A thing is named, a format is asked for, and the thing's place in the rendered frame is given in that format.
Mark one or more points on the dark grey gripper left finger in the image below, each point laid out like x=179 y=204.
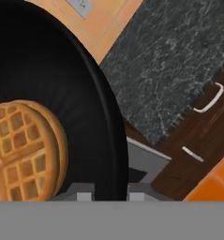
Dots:
x=81 y=188

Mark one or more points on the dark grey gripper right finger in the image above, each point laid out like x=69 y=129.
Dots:
x=138 y=188

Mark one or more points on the black bowl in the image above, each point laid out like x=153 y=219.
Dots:
x=69 y=78

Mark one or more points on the dark wood cupboard door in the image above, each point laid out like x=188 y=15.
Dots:
x=182 y=178

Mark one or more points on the round golden waffle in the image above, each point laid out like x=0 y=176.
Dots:
x=21 y=146

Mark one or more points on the grey appliance front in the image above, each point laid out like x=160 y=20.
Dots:
x=144 y=162

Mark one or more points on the grey wall socket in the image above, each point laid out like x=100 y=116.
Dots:
x=80 y=6

